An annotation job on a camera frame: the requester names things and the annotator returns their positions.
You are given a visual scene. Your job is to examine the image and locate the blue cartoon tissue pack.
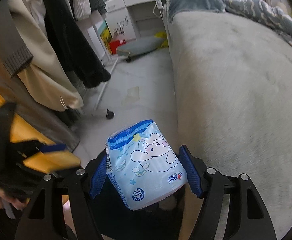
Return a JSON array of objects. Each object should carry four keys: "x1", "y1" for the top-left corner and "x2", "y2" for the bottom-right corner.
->
[{"x1": 106, "y1": 119, "x2": 187, "y2": 211}]

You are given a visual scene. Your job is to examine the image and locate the brown hanging coat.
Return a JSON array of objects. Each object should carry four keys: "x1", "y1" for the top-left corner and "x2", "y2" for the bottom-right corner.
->
[{"x1": 0, "y1": 24, "x2": 81, "y2": 153}]

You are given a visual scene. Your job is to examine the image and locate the grey plush bed cover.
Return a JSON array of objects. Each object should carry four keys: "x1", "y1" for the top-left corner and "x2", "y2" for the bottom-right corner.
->
[{"x1": 166, "y1": 11, "x2": 292, "y2": 239}]

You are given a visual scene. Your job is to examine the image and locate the beige hanging coat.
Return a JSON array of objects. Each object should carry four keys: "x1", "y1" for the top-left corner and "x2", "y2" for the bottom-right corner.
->
[{"x1": 7, "y1": 0, "x2": 84, "y2": 112}]

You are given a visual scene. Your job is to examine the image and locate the black hanging coat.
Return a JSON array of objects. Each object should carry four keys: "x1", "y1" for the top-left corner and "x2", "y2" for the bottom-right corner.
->
[{"x1": 43, "y1": 0, "x2": 111, "y2": 88}]

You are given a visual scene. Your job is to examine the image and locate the grey knit sweater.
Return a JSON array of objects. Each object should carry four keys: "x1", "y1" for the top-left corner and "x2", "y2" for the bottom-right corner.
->
[{"x1": 0, "y1": 0, "x2": 33, "y2": 77}]

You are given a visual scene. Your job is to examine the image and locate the red box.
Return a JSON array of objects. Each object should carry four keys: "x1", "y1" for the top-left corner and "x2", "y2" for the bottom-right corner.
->
[{"x1": 109, "y1": 40, "x2": 126, "y2": 55}]

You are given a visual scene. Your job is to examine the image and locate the white clothes rack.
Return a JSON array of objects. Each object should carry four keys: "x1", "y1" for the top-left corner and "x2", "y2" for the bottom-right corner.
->
[{"x1": 77, "y1": 10, "x2": 118, "y2": 120}]

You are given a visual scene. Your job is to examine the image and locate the yellow bag on floor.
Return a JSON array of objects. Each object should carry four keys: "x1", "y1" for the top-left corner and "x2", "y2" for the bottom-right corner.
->
[{"x1": 155, "y1": 31, "x2": 168, "y2": 49}]

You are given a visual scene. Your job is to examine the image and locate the blue patterned blanket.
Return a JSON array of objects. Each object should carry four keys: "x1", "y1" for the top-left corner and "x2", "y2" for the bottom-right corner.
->
[{"x1": 221, "y1": 0, "x2": 292, "y2": 47}]

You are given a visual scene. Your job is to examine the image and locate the white desk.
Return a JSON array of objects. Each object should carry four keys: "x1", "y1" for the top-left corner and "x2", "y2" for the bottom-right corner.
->
[{"x1": 105, "y1": 0, "x2": 167, "y2": 42}]

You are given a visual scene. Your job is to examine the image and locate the grey-blue pillow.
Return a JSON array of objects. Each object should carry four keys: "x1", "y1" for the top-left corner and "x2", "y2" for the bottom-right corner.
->
[{"x1": 168, "y1": 0, "x2": 226, "y2": 22}]

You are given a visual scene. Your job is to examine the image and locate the white charger with cable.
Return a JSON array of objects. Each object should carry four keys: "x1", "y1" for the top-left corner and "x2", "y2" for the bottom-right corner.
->
[{"x1": 153, "y1": 0, "x2": 163, "y2": 18}]

